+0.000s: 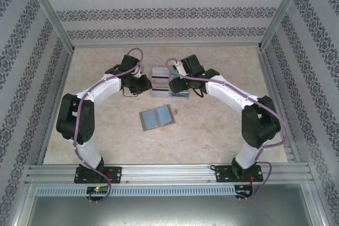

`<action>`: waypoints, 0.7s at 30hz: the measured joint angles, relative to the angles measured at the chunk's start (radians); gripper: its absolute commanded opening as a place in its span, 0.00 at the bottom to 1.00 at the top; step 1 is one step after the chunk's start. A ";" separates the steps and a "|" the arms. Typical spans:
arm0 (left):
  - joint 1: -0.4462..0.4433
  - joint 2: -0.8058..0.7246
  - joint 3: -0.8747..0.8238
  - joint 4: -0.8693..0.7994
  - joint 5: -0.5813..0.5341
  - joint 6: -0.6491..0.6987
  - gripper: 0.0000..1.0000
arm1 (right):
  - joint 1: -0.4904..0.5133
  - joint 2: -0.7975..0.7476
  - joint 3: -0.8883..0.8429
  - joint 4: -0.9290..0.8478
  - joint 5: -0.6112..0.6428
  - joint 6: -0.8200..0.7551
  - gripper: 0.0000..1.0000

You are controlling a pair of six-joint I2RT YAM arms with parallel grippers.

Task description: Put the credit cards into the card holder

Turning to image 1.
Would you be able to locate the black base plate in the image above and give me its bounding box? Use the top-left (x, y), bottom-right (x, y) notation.
top-left (215, 164), bottom-right (264, 184)
top-left (74, 166), bottom-right (123, 184)

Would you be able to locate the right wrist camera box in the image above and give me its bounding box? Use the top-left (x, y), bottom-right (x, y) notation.
top-left (172, 61), bottom-right (188, 75)

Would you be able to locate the thin aluminium back rail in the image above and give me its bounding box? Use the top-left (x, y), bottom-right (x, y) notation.
top-left (73, 42), bottom-right (262, 48)

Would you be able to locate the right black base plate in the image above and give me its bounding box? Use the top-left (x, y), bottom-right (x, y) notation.
top-left (215, 164), bottom-right (264, 184)

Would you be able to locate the left circuit board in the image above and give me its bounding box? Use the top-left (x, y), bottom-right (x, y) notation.
top-left (86, 186), bottom-right (110, 194)

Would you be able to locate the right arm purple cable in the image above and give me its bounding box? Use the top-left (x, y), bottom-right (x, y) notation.
top-left (165, 57), bottom-right (290, 201)

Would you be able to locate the circuit board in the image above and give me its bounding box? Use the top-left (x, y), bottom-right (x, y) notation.
top-left (235, 185), bottom-right (254, 197)
top-left (86, 186), bottom-right (110, 194)

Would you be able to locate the aluminium frame post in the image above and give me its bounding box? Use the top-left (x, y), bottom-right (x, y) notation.
top-left (22, 0), bottom-right (75, 52)
top-left (258, 0), bottom-right (309, 51)

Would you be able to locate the grey card holder wallet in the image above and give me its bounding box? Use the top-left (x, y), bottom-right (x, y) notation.
top-left (139, 105), bottom-right (179, 132)

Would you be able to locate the aluminium side rail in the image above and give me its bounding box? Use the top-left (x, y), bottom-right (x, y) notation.
top-left (258, 48), bottom-right (301, 163)
top-left (36, 50), bottom-right (75, 166)

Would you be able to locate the right circuit board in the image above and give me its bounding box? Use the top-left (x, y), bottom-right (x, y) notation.
top-left (235, 185), bottom-right (254, 197)

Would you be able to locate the grey metal sheet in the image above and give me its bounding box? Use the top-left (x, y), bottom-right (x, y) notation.
top-left (26, 195), bottom-right (318, 226)

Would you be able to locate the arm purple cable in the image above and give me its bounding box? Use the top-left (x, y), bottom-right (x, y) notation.
top-left (165, 57), bottom-right (290, 201)
top-left (73, 48), bottom-right (145, 204)

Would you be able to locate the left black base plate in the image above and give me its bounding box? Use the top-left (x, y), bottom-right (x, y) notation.
top-left (74, 166), bottom-right (123, 184)

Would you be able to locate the aluminium mounting rail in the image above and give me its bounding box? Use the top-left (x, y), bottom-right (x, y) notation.
top-left (25, 164), bottom-right (315, 184)

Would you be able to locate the perforated grey cable duct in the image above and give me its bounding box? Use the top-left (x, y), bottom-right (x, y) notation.
top-left (35, 185), bottom-right (236, 196)

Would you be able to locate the clear acrylic card organizer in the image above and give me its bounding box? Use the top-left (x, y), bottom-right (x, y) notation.
top-left (150, 66), bottom-right (192, 102)

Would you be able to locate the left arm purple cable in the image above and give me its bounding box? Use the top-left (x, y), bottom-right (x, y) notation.
top-left (73, 48), bottom-right (145, 204)

